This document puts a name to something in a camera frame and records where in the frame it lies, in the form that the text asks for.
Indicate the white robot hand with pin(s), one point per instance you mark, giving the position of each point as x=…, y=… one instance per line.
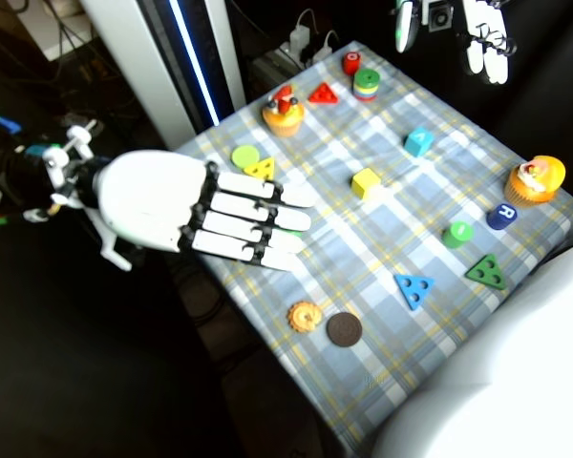
x=143, y=195
x=489, y=28

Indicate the light blue letter cube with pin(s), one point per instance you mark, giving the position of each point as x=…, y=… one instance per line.
x=418, y=141

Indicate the green wooden cube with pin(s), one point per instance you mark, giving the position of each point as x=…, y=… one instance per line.
x=294, y=233

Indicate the green toy sandwich cookie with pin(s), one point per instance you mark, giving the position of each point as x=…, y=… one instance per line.
x=244, y=155

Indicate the yellow triangle block with holes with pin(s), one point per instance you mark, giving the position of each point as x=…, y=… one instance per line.
x=260, y=169

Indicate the white pillar with blue light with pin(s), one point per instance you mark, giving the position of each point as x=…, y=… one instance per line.
x=143, y=62

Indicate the red wooden cylinder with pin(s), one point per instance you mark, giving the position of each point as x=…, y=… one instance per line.
x=351, y=63

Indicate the toy strawberry cupcake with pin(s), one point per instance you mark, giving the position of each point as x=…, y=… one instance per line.
x=283, y=119

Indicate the toy orange cream cupcake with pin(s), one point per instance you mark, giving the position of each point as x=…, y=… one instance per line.
x=535, y=183

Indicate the red triangle block with holes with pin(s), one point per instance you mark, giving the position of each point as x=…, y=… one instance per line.
x=323, y=95

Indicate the white power strip with plugs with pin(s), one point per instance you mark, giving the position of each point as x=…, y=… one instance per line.
x=301, y=40

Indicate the dark blue R cylinder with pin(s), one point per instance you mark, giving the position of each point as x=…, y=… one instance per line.
x=501, y=217

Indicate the yellow wooden cube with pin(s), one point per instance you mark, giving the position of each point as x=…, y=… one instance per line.
x=366, y=183

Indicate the yellow toy flower biscuit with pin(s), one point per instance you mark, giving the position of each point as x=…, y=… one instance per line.
x=304, y=316

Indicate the green wooden cylinder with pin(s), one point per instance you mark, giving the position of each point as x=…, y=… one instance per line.
x=457, y=235

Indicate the blue plaid tablecloth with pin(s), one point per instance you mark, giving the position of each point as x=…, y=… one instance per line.
x=363, y=238

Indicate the brown toy sandwich cookie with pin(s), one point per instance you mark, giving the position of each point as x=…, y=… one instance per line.
x=345, y=329

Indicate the green triangle block with holes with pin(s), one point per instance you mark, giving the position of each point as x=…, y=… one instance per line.
x=487, y=273

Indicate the blue triangle block with holes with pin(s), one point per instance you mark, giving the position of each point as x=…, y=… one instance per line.
x=413, y=288

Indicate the white robot body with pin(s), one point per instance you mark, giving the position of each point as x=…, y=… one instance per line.
x=496, y=372

